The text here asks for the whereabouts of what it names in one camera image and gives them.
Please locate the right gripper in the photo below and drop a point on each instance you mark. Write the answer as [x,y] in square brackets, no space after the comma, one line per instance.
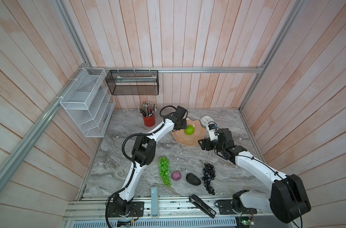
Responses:
[203,144]

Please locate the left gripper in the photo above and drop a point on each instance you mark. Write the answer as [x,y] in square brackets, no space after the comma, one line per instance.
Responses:
[184,126]

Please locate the green bumpy fake fruit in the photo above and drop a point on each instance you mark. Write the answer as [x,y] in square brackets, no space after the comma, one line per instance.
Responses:
[189,130]

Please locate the black grape bunch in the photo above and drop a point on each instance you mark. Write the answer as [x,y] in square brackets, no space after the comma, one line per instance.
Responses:
[209,175]

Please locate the dark fake avocado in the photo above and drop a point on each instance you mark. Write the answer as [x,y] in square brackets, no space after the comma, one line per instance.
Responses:
[193,179]

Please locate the green grape bunch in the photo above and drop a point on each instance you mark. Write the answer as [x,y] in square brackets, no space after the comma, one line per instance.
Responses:
[164,171]

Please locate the purple fake fruit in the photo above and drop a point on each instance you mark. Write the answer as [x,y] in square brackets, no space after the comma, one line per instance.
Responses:
[176,175]

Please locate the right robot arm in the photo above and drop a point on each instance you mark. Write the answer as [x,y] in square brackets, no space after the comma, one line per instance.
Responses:
[288,199]

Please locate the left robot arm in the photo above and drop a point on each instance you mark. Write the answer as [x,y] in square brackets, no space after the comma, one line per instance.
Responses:
[140,149]

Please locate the pink scalloped fruit bowl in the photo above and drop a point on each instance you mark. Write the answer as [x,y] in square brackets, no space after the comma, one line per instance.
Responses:
[190,140]

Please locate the white round clock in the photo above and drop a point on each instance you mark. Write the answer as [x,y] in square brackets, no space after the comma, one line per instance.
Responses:
[206,121]

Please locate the red pen cup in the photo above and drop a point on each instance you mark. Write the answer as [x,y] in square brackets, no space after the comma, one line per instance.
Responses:
[149,121]

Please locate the pens in cup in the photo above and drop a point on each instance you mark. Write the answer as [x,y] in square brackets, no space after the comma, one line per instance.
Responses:
[147,109]

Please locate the black stapler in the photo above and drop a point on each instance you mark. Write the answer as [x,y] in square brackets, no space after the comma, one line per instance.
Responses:
[200,204]

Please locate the light blue flat device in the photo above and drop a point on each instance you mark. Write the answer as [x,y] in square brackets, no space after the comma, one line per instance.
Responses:
[154,202]

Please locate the green circuit board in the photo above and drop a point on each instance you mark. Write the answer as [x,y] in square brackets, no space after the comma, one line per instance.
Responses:
[244,223]

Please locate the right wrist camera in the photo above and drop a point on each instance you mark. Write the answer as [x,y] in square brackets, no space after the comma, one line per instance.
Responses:
[213,130]

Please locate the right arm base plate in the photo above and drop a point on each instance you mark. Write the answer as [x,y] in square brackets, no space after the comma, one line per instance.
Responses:
[225,208]

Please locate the black mesh wall basket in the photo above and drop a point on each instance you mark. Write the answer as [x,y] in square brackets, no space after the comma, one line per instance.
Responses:
[133,82]

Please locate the white mesh wall organizer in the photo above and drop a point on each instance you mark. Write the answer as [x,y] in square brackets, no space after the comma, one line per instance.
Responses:
[88,102]

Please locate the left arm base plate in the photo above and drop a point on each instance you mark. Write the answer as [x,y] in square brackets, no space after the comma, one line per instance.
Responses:
[130,209]

